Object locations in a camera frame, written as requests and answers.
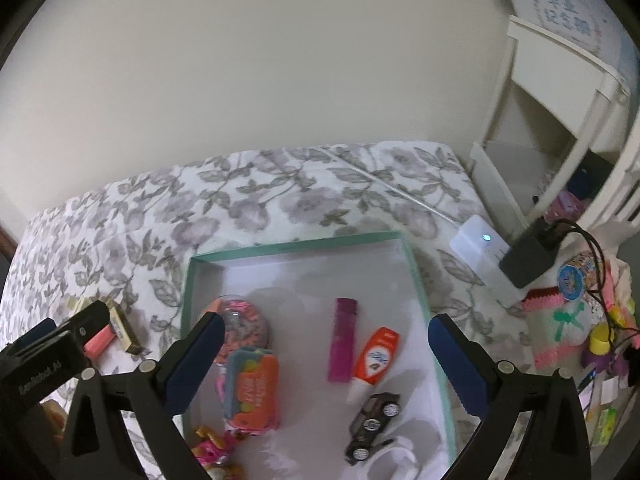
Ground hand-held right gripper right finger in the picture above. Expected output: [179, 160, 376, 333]
[427, 312, 593, 480]

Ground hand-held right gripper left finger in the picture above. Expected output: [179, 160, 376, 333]
[60, 312, 226, 480]

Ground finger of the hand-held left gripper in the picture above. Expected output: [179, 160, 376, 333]
[50, 301, 111, 356]
[0, 317, 57, 356]

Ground salmon pink eraser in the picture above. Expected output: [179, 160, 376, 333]
[82, 325, 115, 361]

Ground gold metal box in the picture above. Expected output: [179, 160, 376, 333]
[107, 305, 143, 356]

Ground blue card package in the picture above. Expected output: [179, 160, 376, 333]
[220, 347, 281, 431]

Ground clear round bead container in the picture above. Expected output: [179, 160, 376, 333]
[212, 295, 273, 366]

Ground orange plastic toy piece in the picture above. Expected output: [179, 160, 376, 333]
[232, 355, 281, 431]

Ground pink dog toy figure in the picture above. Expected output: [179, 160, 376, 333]
[194, 425, 246, 480]

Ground teal framed white board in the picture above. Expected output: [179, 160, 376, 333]
[180, 231, 458, 480]

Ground orange and white bottle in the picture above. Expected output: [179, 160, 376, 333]
[346, 326, 401, 405]

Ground pink knitted pouch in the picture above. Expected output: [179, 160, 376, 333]
[520, 287, 593, 371]

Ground black toy car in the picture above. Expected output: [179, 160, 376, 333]
[344, 392, 402, 466]

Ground magenta lighter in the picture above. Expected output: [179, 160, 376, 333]
[327, 297, 359, 385]

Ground white charger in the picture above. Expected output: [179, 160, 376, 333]
[449, 215, 511, 273]

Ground black power adapter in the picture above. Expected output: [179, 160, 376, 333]
[499, 227, 563, 289]

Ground grey floral blanket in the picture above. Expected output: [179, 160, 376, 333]
[0, 140, 531, 480]

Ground round colourful tin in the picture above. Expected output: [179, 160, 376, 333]
[556, 252, 601, 301]

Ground pink toy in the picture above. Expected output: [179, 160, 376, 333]
[547, 191, 587, 223]

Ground white shelf unit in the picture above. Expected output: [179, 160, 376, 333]
[467, 15, 640, 241]

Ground black cable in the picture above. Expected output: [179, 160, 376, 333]
[547, 217, 640, 343]

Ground white cable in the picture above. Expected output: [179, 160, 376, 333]
[322, 146, 463, 222]

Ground printed wall cloth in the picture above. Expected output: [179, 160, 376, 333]
[500, 0, 631, 81]

